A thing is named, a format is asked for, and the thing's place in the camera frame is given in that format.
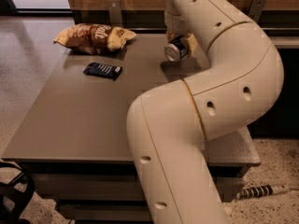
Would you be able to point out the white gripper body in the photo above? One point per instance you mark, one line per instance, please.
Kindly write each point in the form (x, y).
(174, 24)

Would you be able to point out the blue pepsi can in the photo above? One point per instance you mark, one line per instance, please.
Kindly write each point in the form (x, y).
(175, 50)

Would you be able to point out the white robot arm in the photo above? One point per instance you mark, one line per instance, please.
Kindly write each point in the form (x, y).
(167, 126)

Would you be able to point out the dark blue snack packet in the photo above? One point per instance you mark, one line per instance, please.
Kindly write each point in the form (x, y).
(102, 70)

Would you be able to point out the brown chips bag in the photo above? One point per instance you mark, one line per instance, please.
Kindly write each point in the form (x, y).
(94, 39)

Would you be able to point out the grey drawer cabinet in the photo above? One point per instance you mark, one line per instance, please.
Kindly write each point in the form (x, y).
(73, 140)

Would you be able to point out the striped black white tube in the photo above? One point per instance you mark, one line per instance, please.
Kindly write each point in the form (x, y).
(261, 191)

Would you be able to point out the black chair base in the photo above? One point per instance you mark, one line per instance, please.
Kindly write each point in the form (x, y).
(15, 195)

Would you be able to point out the left metal wall bracket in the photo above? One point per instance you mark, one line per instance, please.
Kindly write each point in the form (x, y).
(114, 11)

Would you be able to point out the metal wall bracket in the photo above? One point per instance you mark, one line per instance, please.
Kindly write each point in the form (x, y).
(256, 9)
(114, 11)

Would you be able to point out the right metal wall bracket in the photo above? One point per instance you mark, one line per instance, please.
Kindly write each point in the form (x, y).
(256, 9)

